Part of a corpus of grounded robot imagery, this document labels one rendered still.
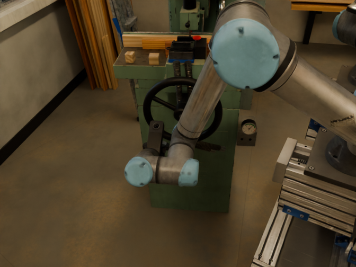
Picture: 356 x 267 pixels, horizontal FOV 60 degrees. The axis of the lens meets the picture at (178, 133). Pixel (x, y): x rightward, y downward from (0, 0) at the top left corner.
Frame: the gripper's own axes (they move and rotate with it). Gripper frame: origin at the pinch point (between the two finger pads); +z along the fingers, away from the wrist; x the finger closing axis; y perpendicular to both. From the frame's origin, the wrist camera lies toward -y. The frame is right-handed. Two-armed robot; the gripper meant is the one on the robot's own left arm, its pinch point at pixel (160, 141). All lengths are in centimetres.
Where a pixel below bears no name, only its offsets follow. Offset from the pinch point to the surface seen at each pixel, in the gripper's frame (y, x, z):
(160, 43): -37.4, -6.3, 23.4
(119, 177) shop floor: 40, -38, 75
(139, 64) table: -27.7, -12.1, 12.0
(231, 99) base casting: -16.1, 25.3, 18.5
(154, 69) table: -26.3, -6.0, 11.9
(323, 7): -94, 107, 193
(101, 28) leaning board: -61, -79, 146
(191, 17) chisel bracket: -46.5, 7.2, 13.7
